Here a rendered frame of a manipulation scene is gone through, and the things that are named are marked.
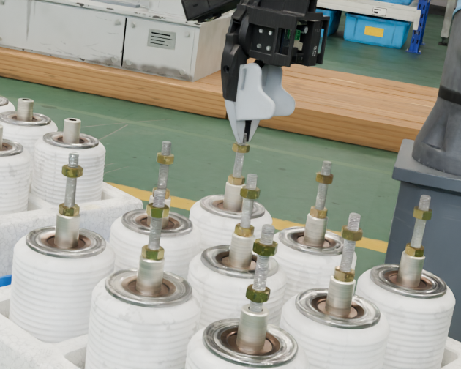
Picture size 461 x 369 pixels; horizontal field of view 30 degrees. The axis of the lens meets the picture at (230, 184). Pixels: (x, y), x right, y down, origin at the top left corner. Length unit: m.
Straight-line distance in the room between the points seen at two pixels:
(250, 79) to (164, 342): 0.33
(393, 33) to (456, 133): 4.13
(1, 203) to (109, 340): 0.41
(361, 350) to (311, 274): 0.17
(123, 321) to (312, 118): 1.89
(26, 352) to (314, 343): 0.25
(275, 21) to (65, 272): 0.33
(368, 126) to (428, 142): 1.40
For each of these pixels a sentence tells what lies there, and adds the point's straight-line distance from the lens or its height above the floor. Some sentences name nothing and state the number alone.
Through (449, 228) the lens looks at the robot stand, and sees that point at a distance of 1.13.
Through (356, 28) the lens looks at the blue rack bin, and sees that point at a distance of 5.26.
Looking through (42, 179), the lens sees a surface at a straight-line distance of 1.18.
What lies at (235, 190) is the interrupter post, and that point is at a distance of 0.98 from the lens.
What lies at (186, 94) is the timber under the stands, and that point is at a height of 0.06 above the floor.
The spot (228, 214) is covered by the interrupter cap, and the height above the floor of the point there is 0.25.
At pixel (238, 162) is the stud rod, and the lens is 0.98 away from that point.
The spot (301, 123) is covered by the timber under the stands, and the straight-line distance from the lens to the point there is 2.57.
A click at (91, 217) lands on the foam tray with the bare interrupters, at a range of 1.16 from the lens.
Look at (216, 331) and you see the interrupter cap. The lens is 0.69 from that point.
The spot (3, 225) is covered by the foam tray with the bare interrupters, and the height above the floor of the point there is 0.18.
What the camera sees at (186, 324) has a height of 0.24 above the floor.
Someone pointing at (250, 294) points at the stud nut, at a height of 0.29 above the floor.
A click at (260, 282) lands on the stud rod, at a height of 0.30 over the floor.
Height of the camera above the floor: 0.56
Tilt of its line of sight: 17 degrees down
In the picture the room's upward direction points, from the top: 8 degrees clockwise
